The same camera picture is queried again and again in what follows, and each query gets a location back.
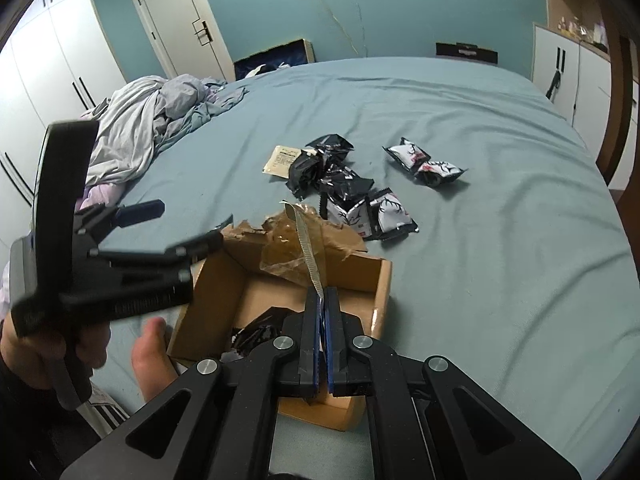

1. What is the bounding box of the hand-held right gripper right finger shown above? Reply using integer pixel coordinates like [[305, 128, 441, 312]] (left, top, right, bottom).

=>
[[325, 285, 583, 480]]

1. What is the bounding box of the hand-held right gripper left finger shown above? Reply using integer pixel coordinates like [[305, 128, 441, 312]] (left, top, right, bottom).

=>
[[60, 287, 321, 480]]

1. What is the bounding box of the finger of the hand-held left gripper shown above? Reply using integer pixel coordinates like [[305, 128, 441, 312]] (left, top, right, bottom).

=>
[[74, 199, 166, 247], [85, 230, 224, 286]]

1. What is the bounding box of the black foil snack packet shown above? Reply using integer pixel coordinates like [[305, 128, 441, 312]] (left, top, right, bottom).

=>
[[231, 306, 301, 362], [306, 133, 355, 162]]

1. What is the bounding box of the brown cardboard box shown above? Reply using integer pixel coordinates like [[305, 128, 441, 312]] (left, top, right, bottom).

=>
[[166, 212, 393, 432]]

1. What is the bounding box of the clear packing tape strip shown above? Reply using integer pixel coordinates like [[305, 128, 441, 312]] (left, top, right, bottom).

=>
[[281, 201, 327, 297]]

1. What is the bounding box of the pile of black white packets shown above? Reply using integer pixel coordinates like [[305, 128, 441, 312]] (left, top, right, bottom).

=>
[[287, 132, 469, 242]]

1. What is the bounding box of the person's left forearm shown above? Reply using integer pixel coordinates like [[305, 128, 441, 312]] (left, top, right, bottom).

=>
[[0, 360, 101, 480]]

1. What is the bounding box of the person's left hand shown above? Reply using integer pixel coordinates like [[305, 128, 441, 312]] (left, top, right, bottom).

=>
[[0, 317, 114, 392]]

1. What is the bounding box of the purple cloth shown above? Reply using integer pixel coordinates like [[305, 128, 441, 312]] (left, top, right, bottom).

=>
[[75, 110, 132, 218]]

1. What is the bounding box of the crumpled grey blanket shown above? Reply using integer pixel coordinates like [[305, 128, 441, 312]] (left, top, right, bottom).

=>
[[85, 74, 250, 188]]

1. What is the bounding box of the person's bare leg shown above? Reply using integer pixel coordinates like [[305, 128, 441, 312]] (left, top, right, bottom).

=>
[[130, 317, 182, 405]]

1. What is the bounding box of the black white striped garment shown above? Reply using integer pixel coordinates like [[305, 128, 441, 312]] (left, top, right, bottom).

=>
[[79, 382, 132, 438]]

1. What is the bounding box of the beige paper sachet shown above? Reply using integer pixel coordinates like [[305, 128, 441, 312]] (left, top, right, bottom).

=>
[[263, 145, 303, 180]]

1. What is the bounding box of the white wardrobe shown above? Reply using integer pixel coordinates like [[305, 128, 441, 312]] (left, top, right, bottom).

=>
[[0, 0, 129, 246]]

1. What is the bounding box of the bed with teal sheet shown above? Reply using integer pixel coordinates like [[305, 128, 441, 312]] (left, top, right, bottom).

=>
[[85, 55, 640, 480]]

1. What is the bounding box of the white door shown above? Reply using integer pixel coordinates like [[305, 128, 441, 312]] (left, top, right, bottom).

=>
[[128, 0, 236, 82]]

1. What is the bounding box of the dark blue open box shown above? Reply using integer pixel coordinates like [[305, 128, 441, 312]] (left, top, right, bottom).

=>
[[232, 37, 316, 81]]

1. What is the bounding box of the black bag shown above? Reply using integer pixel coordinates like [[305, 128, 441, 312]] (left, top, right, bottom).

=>
[[435, 41, 500, 66]]

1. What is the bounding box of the white cabinet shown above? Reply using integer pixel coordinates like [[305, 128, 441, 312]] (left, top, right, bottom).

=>
[[531, 22, 640, 192]]

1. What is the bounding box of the wooden shelf with bottles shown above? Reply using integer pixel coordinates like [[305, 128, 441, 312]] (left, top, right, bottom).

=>
[[542, 0, 612, 52]]

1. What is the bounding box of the yellow cable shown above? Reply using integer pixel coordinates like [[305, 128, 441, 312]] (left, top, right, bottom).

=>
[[321, 0, 362, 57]]

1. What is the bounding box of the white cable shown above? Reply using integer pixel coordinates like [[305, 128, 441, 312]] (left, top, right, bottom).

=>
[[354, 0, 369, 59]]

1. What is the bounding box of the brown wooden frame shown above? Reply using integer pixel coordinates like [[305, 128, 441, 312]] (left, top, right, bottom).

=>
[[595, 0, 640, 187]]

